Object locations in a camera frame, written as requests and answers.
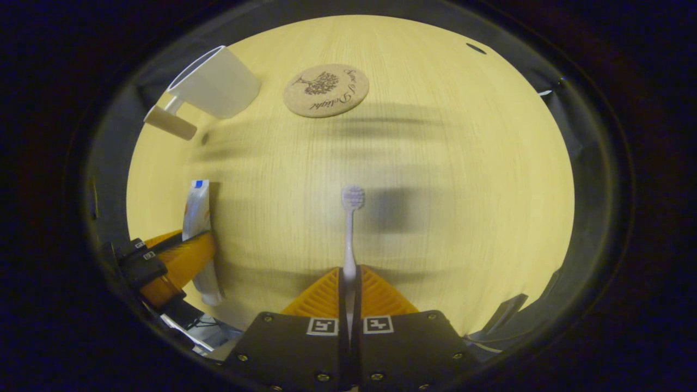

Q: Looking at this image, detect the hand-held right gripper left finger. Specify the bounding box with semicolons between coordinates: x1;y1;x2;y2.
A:
222;266;350;392

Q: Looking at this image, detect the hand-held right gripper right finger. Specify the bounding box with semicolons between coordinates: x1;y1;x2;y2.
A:
352;265;481;392

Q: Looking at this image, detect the white toothpaste tube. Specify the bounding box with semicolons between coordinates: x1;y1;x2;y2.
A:
182;180;224;307

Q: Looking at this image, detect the white toothbrush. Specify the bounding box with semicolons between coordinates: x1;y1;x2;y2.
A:
341;185;366;349

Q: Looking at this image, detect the white cup with handle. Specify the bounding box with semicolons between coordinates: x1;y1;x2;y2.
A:
143;46;261;142

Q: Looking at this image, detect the round cork coaster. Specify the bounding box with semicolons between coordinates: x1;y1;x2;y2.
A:
283;64;370;119

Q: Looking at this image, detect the light wooden desktop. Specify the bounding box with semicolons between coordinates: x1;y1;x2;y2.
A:
126;15;575;338

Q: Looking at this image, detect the dark rectangular box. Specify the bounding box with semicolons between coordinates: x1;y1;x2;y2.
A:
479;293;529;336

